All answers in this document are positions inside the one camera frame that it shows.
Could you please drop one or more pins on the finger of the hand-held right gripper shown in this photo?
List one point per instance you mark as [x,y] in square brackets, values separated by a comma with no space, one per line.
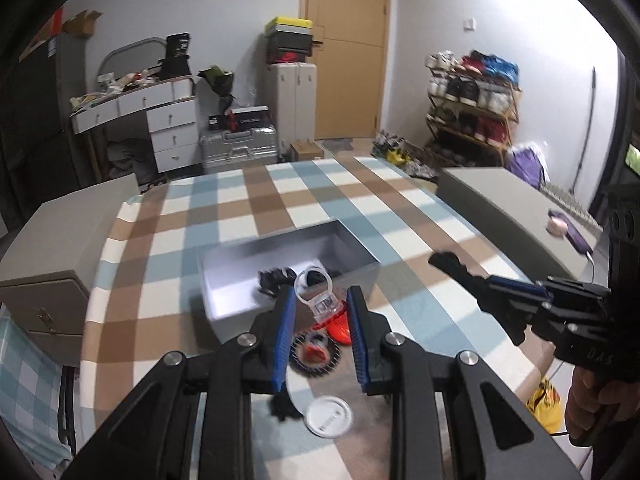
[470,275]
[505,317]

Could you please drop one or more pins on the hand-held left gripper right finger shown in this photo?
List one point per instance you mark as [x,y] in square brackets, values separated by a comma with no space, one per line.
[357,332]

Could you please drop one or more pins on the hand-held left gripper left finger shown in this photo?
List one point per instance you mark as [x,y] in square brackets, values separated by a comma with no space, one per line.
[282,332]

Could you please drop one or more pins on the red hair clip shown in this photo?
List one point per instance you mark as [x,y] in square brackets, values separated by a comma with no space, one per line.
[340,330]

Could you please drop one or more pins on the silver grey storage box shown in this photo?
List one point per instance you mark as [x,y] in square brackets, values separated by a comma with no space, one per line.
[235,272]

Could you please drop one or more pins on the white round badge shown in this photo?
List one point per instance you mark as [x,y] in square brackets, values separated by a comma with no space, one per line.
[328,417]

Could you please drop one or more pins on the person's right hand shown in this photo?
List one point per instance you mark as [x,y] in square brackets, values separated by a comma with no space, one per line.
[582,405]

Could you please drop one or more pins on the grey long cabinet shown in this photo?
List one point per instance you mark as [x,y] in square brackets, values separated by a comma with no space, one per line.
[495,195]

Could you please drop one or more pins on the yellow bag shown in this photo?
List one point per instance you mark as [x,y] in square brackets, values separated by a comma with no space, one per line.
[545,405]

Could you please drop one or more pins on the purple phone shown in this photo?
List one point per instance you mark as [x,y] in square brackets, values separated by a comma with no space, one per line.
[575,235]

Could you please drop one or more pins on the pink small pouch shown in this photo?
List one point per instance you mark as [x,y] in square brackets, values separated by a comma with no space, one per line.
[556,225]

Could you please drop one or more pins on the purple bag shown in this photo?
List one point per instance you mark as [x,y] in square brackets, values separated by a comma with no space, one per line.
[525,165]

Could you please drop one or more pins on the checked tablecloth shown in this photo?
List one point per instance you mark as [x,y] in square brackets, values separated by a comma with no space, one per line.
[280,200]

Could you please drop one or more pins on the pile of shoes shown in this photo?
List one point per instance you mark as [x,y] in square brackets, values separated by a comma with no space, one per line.
[400,152]

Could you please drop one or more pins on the wooden shoe rack with shoes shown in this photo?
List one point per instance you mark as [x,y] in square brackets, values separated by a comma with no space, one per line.
[472,105]

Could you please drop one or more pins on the small brown cardboard box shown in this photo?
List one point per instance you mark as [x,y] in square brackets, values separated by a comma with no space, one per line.
[306,150]

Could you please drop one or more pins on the silver suitcase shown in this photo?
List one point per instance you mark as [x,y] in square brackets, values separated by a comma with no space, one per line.
[240,150]

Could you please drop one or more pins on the black long stick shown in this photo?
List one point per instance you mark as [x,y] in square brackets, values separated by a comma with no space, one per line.
[587,125]

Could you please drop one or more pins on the black and red boxes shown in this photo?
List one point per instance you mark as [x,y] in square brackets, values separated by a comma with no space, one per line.
[242,117]

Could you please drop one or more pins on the white tall cabinet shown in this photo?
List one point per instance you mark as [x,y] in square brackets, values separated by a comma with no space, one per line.
[292,102]

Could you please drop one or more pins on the grey drawer cabinet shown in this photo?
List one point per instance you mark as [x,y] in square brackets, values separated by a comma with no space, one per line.
[65,240]

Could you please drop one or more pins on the white drawer dresser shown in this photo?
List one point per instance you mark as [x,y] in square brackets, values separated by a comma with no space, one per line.
[165,120]

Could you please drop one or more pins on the wooden door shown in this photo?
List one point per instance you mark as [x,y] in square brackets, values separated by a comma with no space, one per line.
[347,60]

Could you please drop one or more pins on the blue checked cloth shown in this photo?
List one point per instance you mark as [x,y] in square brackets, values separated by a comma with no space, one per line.
[30,385]

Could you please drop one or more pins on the dark green bouquet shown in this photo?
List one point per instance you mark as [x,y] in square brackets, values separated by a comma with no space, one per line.
[217,82]

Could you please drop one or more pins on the black shoe box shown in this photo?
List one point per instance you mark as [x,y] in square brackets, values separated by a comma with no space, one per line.
[287,47]

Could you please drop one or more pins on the black paper bag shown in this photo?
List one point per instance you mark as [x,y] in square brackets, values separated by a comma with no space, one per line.
[176,55]

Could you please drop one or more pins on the yellow lid shoe box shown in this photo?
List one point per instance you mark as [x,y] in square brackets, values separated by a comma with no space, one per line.
[287,25]

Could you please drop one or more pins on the dark wardrobe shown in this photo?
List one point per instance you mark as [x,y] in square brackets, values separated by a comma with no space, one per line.
[35,135]

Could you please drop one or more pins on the open cardboard box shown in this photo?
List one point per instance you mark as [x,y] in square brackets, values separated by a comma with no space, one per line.
[80,22]

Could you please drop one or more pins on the white light switch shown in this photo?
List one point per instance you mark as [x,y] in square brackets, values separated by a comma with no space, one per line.
[470,24]

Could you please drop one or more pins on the grey arched mirror frame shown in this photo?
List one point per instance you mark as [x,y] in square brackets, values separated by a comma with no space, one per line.
[130,57]

